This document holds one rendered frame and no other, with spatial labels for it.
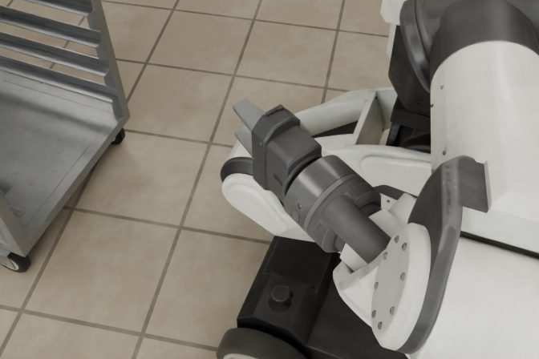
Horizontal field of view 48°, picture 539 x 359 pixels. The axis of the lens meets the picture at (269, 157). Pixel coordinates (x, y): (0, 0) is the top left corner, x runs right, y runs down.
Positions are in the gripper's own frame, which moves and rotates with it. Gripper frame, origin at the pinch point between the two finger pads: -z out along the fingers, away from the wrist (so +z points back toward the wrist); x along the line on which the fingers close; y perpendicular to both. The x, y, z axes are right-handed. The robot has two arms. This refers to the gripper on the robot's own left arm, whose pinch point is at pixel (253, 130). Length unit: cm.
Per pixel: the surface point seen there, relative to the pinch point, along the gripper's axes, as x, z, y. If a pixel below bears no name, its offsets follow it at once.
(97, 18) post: -30, -72, -10
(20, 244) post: -60, -50, 29
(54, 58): -45, -85, -1
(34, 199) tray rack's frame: -62, -61, 21
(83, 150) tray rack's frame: -62, -68, 4
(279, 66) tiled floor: -77, -74, -66
